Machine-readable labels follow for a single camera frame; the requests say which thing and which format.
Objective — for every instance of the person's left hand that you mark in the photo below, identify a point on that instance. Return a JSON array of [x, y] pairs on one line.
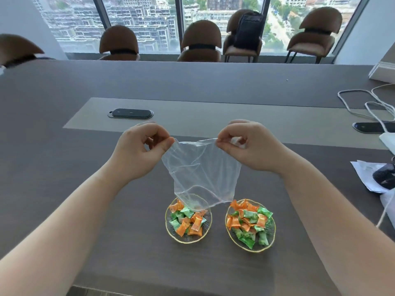
[[132, 154]]

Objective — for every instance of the person's left thumb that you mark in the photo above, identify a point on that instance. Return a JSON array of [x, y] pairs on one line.
[[162, 145]]

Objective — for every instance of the pile of orange green candies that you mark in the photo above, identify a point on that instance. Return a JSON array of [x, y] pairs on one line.
[[188, 221], [250, 221]]

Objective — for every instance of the person's right thumb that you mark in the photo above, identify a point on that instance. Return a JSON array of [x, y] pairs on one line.
[[228, 147]]

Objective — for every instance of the person's left forearm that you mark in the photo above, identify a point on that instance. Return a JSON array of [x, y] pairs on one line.
[[61, 231]]

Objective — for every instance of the white paper sheet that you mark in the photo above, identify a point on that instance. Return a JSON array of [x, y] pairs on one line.
[[362, 174]]

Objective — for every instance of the person's right forearm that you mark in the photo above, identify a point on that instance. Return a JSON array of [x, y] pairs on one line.
[[336, 231]]

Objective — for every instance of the clear plastic bag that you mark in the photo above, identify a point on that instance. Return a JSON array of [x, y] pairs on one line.
[[200, 172]]

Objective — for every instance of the black round device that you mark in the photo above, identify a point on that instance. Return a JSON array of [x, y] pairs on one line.
[[385, 176]]

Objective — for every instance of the brown leather chair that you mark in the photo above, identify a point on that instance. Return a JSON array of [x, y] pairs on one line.
[[317, 27], [230, 49], [15, 49], [200, 33], [118, 40]]

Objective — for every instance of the white box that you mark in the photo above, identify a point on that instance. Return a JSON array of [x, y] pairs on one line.
[[384, 70]]

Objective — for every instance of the black table socket cover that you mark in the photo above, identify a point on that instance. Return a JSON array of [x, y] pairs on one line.
[[132, 113], [372, 127]]

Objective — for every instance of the large glass window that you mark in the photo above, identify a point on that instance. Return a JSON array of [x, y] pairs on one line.
[[148, 24]]

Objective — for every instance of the white power adapter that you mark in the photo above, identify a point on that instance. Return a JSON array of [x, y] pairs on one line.
[[388, 143]]

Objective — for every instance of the black backpack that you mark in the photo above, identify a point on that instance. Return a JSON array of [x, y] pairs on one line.
[[248, 30]]

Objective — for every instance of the gold-rimmed glass dish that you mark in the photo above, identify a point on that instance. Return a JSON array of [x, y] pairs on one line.
[[172, 235], [271, 234]]

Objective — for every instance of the person's right hand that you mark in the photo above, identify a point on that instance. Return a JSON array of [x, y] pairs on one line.
[[259, 151]]

